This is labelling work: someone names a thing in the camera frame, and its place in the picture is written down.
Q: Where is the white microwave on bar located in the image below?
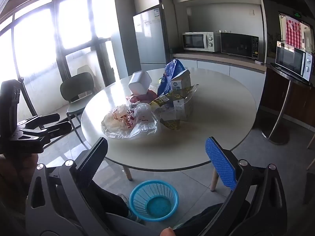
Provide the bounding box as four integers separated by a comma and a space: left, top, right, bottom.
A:
275, 41, 313, 82

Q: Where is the white plastic tub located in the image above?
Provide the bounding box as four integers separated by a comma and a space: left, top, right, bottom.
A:
128, 71, 152, 95

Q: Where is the white HP product box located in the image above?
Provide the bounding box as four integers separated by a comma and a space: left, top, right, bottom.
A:
170, 69, 192, 91

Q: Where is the round white table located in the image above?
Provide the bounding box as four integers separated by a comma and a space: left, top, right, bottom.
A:
81, 67, 258, 195

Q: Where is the blue tissue pack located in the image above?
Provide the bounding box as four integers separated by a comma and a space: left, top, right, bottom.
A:
157, 59, 185, 96

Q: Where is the green patterned clear wrapper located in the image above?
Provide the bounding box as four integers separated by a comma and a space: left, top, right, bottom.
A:
149, 84, 199, 130

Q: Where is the blue plastic waste basket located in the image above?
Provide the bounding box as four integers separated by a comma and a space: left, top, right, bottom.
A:
129, 180, 179, 222

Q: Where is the silver refrigerator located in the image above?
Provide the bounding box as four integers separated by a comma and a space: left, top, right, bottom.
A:
133, 7, 167, 71

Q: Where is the black microwave oven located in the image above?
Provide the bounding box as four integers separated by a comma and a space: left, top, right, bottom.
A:
220, 32, 259, 60

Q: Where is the person's right hand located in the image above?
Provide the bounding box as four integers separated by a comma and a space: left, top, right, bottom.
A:
160, 227, 176, 236

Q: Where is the white red-printed plastic bag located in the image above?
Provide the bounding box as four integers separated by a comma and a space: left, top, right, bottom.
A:
101, 103, 158, 139

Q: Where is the person's left hand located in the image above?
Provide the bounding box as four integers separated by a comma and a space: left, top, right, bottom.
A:
1, 153, 38, 200

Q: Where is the red checkered cloth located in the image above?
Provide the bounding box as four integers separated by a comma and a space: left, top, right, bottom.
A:
286, 18, 302, 49

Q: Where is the dark green chair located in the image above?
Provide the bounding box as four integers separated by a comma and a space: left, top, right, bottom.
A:
60, 72, 95, 149

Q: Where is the red snack bag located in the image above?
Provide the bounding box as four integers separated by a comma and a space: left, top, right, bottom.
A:
127, 90, 158, 103

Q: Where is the dark bar table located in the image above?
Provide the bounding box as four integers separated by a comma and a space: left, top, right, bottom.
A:
260, 63, 314, 145

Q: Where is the white microwave oven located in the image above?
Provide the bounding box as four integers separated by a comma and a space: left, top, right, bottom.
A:
182, 32, 221, 53

